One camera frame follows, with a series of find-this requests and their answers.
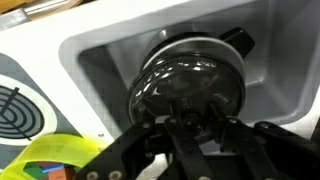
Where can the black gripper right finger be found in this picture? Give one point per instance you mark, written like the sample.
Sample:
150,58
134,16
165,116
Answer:
268,151

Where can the green toy pot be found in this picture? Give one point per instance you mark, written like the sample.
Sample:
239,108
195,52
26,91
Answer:
57,148

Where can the small grey pot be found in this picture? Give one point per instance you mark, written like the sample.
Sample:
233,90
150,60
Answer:
232,47

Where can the toy play kitchen unit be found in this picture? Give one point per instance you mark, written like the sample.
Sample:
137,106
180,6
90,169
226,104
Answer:
71,73

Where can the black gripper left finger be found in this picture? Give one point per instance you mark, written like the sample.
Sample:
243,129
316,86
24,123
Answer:
136,149

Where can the black glass pot lid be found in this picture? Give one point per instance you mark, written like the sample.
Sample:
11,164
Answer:
185,83

